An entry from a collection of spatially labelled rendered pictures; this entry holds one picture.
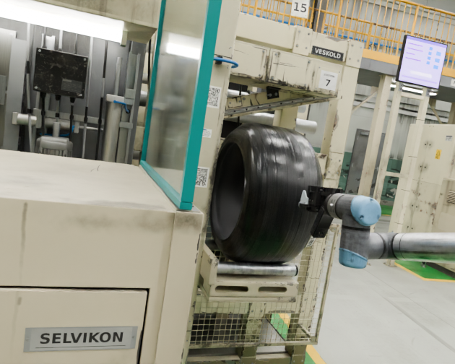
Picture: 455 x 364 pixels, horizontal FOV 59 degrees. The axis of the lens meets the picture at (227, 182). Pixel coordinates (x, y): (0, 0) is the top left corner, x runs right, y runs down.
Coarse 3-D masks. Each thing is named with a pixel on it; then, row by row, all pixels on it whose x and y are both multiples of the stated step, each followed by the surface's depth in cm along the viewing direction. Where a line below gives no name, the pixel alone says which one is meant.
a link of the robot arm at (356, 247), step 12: (348, 228) 106; (360, 228) 105; (348, 240) 106; (360, 240) 105; (372, 240) 107; (348, 252) 106; (360, 252) 105; (372, 252) 107; (348, 264) 106; (360, 264) 105
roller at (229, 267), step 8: (224, 264) 146; (232, 264) 148; (240, 264) 149; (248, 264) 150; (256, 264) 151; (264, 264) 152; (272, 264) 154; (280, 264) 155; (288, 264) 156; (224, 272) 147; (232, 272) 147; (240, 272) 148; (248, 272) 149; (256, 272) 150; (264, 272) 151; (272, 272) 153; (280, 272) 154; (288, 272) 155; (296, 272) 156
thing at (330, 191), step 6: (312, 186) 125; (318, 186) 123; (312, 192) 125; (318, 192) 123; (324, 192) 121; (330, 192) 118; (336, 192) 121; (342, 192) 119; (312, 198) 125; (318, 198) 123; (324, 198) 122; (312, 204) 124; (318, 204) 123; (324, 204) 118; (312, 210) 123; (318, 210) 123; (330, 216) 118
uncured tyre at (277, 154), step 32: (256, 128) 148; (224, 160) 180; (256, 160) 138; (288, 160) 140; (224, 192) 186; (256, 192) 135; (288, 192) 136; (224, 224) 181; (256, 224) 136; (288, 224) 138; (256, 256) 146; (288, 256) 149
